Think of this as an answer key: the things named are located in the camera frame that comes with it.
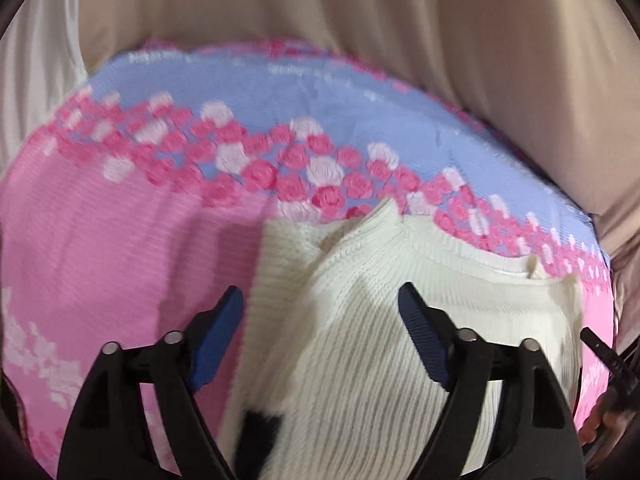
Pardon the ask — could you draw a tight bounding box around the white sheer curtain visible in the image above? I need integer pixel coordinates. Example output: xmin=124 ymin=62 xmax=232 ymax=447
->
xmin=0 ymin=0 xmax=90 ymax=171

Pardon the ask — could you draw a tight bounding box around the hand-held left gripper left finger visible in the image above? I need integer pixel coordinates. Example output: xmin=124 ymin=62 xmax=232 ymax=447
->
xmin=57 ymin=285 xmax=245 ymax=480

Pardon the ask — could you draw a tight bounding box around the pink and blue floral blanket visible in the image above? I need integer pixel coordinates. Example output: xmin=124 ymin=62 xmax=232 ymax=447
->
xmin=0 ymin=37 xmax=619 ymax=477

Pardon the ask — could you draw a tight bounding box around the beige curtain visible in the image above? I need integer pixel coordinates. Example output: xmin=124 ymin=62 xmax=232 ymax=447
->
xmin=50 ymin=0 xmax=640 ymax=361

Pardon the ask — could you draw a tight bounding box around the person's right hand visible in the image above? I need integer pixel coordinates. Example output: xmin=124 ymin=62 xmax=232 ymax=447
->
xmin=578 ymin=396 xmax=620 ymax=447

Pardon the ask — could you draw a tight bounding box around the cream knit sweater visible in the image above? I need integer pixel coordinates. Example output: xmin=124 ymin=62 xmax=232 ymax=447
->
xmin=219 ymin=197 xmax=587 ymax=480

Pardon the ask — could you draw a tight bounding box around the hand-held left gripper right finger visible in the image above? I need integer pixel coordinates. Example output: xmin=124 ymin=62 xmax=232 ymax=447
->
xmin=397 ymin=282 xmax=587 ymax=480

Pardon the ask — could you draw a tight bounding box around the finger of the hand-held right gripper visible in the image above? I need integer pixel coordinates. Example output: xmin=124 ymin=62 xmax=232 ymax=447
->
xmin=580 ymin=327 xmax=632 ymax=401

